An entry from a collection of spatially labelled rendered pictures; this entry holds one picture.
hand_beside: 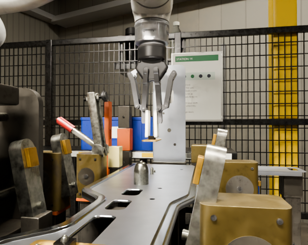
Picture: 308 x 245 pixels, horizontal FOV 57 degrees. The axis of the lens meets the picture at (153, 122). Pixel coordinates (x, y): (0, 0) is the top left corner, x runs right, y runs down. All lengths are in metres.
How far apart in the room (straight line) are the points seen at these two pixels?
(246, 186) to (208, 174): 0.36
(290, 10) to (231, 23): 1.44
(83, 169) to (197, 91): 0.69
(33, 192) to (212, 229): 0.28
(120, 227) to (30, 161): 0.18
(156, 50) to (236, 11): 2.18
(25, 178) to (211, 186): 0.28
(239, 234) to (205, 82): 1.02
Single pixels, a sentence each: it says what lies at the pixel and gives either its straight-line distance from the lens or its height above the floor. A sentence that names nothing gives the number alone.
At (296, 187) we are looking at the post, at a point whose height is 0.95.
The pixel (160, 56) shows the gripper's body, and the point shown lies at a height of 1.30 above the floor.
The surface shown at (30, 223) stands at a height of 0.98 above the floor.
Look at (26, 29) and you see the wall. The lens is 3.64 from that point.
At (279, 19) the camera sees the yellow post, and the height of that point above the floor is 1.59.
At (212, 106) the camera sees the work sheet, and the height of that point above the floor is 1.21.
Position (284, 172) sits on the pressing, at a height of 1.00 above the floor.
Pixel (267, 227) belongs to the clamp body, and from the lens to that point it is 0.31.
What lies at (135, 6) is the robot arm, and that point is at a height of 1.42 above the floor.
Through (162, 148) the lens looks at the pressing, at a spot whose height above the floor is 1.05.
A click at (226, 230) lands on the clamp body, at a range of 0.31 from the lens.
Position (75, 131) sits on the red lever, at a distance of 0.80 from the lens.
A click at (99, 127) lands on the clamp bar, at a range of 0.76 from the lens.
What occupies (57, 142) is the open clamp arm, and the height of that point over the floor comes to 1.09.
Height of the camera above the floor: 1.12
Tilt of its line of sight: 1 degrees up
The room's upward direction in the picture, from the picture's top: straight up
